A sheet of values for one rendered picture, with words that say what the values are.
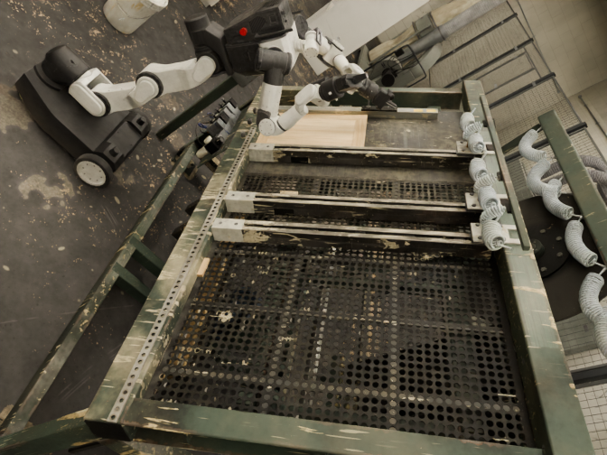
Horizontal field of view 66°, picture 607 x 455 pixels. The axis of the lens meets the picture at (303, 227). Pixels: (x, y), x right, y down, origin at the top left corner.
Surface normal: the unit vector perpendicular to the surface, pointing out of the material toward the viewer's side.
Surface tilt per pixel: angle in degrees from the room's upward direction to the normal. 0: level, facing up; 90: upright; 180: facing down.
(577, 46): 90
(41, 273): 0
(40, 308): 0
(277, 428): 56
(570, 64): 90
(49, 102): 0
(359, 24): 90
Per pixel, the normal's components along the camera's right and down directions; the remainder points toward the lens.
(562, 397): -0.05, -0.76
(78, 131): 0.79, -0.37
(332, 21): -0.18, 0.62
